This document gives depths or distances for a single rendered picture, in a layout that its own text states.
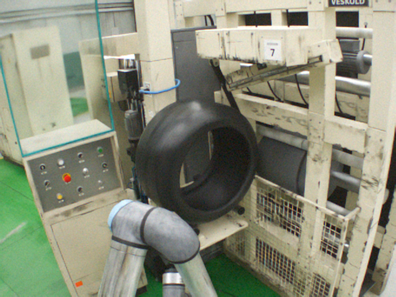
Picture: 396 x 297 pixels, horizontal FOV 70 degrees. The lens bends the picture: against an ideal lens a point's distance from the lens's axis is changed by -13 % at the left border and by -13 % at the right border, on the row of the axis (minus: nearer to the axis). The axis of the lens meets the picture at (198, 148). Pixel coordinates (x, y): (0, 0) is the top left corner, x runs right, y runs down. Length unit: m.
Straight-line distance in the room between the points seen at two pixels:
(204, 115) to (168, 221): 0.59
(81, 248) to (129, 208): 1.17
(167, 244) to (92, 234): 1.20
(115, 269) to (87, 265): 1.22
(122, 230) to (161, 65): 0.93
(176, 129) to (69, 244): 1.07
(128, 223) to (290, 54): 0.84
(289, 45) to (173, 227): 0.79
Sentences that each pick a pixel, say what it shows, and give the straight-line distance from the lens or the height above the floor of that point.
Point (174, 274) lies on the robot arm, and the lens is 1.30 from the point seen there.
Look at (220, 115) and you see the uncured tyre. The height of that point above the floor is 1.43.
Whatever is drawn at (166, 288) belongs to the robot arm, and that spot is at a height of 0.88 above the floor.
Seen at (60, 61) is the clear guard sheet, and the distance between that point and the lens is 1.75.
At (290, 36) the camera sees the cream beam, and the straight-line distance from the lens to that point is 1.27.
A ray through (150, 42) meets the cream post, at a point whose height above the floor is 1.75.
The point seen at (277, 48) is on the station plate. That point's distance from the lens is 1.27.
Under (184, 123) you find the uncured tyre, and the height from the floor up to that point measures 1.42.
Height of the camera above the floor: 1.81
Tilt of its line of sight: 22 degrees down
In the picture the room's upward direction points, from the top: 5 degrees counter-clockwise
